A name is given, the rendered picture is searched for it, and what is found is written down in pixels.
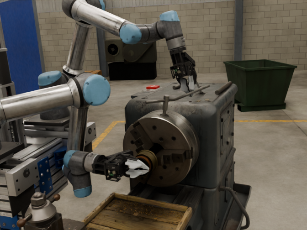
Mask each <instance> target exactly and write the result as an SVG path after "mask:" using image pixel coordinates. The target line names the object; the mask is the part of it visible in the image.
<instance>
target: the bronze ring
mask: <svg viewBox="0 0 307 230"><path fill-rule="evenodd" d="M135 157H136V158H137V159H138V160H140V161H142V162H143V163H144V164H145V165H146V166H148V167H149V172H147V173H146V174H143V175H140V176H145V175H147V174H149V173H151V172H152V171H154V170H155V169H156V168H157V165H158V160H157V157H156V155H155V154H154V153H153V152H151V151H149V150H141V151H140V152H139V153H138V154H137V155H136V156H135Z"/></svg>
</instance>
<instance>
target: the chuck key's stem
mask: <svg viewBox="0 0 307 230"><path fill-rule="evenodd" d="M164 100H165V102H163V107H162V110H163V114H162V116H166V111H167V110H168V103H169V95H164Z"/></svg>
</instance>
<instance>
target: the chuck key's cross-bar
mask: <svg viewBox="0 0 307 230"><path fill-rule="evenodd" d="M208 87H210V85H209V84H208V85H206V86H203V87H201V88H198V89H196V90H194V91H191V92H188V93H186V94H183V95H181V96H178V97H176V98H172V99H169V102H170V101H176V100H179V99H181V98H183V97H186V96H188V95H191V94H193V93H196V92H198V91H201V90H203V89H206V88H208ZM160 102H165V100H164V99H158V100H148V101H145V104H151V103H160Z"/></svg>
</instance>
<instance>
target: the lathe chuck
mask: <svg viewBox="0 0 307 230"><path fill-rule="evenodd" d="M161 114H163V112H162V111H157V112H152V113H149V114H147V115H145V116H143V117H142V118H140V119H138V120H137V121H135V122H134V123H133V124H131V125H130V126H129V128H128V129H127V131H126V133H125V135H124V138H123V151H125V150H128V149H130V150H131V151H133V156H134V157H135V156H136V155H137V154H138V153H137V152H136V151H135V150H136V149H137V147H136V145H135V144H134V141H135V139H134V137H133V136H132V134H131V133H130V131H131V130H132V129H133V128H134V127H133V125H134V124H135V123H137V122H138V121H139V123H140V124H141V126H142V127H143V129H144V130H145V131H146V133H147V135H148V136H149V138H150V139H151V141H152V142H153V143H158V144H160V145H161V146H162V147H163V148H164V149H175V150H192V158H190V159H186V160H185V161H184V162H183V163H181V162H173V163H171V164H163V165H162V166H157V168H156V169H155V170H154V171H152V173H151V175H150V177H149V180H148V182H147V184H150V185H152V186H156V187H170V186H174V185H176V184H178V183H179V182H181V181H182V180H183V179H184V178H185V177H186V176H187V174H188V173H189V171H190V170H191V169H192V167H193V166H194V164H195V162H196V159H197V154H198V146H197V141H196V137H195V135H194V133H193V131H192V129H191V128H190V127H189V126H188V125H187V124H186V123H185V122H184V121H183V120H182V119H181V118H180V117H178V116H176V115H174V114H172V113H168V112H166V115H167V117H164V116H161ZM149 151H151V152H153V153H154V154H157V153H158V152H157V151H156V150H155V147H154V146H153V147H151V148H150V149H149Z"/></svg>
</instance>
